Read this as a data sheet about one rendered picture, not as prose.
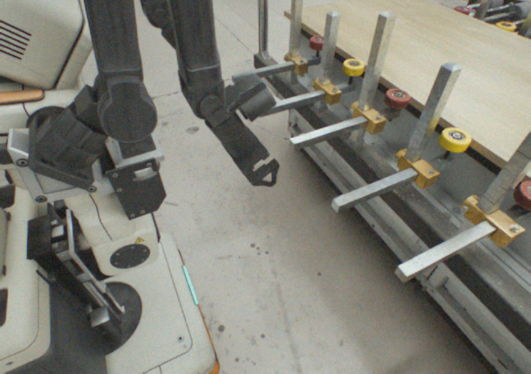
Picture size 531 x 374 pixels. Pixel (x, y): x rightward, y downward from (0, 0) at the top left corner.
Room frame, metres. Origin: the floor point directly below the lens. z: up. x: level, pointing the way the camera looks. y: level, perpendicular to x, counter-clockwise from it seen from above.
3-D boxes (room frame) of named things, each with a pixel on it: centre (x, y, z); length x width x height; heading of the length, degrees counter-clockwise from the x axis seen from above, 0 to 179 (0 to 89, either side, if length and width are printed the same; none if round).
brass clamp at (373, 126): (0.96, -0.36, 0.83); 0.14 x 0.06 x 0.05; 26
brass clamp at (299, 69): (1.41, -0.14, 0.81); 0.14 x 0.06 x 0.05; 26
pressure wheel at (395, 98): (0.99, -0.46, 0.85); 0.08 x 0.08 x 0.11
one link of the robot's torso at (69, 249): (0.60, 0.48, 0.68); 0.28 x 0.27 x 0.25; 26
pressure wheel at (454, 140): (0.76, -0.57, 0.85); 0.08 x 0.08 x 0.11
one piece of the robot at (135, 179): (0.60, 0.34, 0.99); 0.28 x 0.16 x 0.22; 26
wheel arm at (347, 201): (0.68, -0.39, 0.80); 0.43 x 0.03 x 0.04; 116
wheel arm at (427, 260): (0.45, -0.50, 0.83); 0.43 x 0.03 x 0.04; 116
